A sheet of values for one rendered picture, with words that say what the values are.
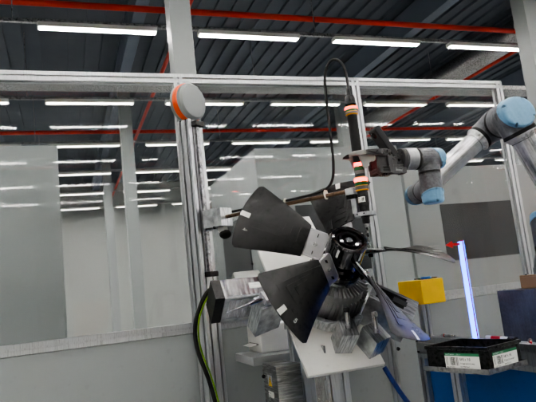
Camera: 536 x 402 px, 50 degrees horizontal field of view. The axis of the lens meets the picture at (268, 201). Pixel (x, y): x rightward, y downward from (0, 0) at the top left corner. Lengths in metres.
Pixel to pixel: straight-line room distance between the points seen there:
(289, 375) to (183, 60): 4.93
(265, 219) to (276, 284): 0.30
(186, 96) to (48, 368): 1.15
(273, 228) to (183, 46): 4.91
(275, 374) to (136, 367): 0.60
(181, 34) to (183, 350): 4.75
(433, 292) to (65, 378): 1.40
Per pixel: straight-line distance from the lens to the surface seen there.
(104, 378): 2.36
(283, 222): 1.84
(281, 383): 2.04
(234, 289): 1.78
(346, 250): 1.75
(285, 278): 1.64
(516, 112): 2.16
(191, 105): 2.37
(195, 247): 2.26
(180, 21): 6.73
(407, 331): 1.67
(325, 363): 1.82
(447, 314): 2.89
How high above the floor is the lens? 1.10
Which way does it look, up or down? 9 degrees up
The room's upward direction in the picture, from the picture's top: 6 degrees counter-clockwise
